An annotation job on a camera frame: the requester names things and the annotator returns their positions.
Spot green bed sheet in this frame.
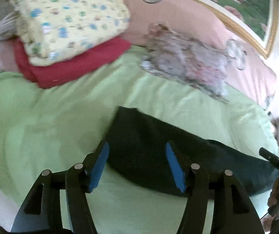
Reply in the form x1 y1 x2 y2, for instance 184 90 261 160
0 45 279 234

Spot red folded blanket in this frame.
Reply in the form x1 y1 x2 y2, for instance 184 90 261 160
13 37 132 89

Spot black pants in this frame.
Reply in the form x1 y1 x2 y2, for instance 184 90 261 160
104 106 279 198

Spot gold framed wall picture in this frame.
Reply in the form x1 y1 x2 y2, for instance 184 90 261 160
93 0 279 59

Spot floral ruffled pillow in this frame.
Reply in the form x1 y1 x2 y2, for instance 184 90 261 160
140 23 235 103

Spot pink headboard cover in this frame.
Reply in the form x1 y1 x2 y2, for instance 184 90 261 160
110 0 278 108

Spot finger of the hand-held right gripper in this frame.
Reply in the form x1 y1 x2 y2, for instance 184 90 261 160
259 147 279 168

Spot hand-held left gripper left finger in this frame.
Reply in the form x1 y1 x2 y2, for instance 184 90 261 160
11 140 110 234

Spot pink cloth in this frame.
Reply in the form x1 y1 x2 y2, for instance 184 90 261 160
0 41 30 76

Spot yellow printed quilt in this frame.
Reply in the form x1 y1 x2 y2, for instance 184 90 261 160
10 0 132 67

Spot striped pillow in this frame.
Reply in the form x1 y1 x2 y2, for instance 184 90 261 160
0 12 20 44

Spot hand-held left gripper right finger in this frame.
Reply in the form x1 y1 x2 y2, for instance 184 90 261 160
165 140 265 234

